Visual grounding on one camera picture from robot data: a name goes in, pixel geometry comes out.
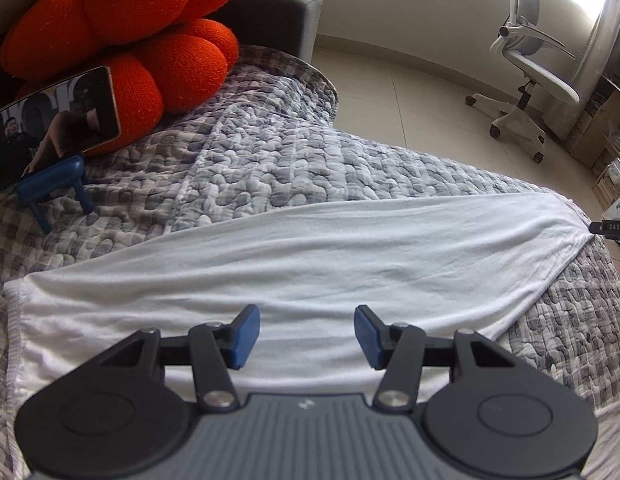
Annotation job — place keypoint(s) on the beige curtain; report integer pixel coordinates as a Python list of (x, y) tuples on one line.
[(597, 60)]

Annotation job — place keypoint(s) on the grey checked quilt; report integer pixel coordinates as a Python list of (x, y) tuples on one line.
[(290, 160)]

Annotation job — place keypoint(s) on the wooden shelf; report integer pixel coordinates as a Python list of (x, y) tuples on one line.
[(600, 130)]

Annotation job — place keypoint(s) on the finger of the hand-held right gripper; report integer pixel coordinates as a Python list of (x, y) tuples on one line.
[(599, 228)]

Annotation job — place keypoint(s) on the blue phone stand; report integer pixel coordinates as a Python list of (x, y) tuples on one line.
[(50, 182)]

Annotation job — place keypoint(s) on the white office chair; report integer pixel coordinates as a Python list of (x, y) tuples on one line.
[(535, 70)]

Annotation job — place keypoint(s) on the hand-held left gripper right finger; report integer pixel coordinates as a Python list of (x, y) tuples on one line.
[(370, 335)]

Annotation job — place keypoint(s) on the orange flower-shaped cushion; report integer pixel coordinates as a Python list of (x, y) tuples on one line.
[(130, 10)]

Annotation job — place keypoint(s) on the grey sofa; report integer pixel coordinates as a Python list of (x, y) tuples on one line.
[(280, 15)]

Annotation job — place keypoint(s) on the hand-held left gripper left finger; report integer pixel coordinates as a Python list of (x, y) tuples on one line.
[(245, 332)]

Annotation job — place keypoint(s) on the smartphone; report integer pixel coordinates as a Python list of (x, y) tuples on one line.
[(50, 130)]

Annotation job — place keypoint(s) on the white pants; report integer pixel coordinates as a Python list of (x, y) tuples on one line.
[(340, 250)]

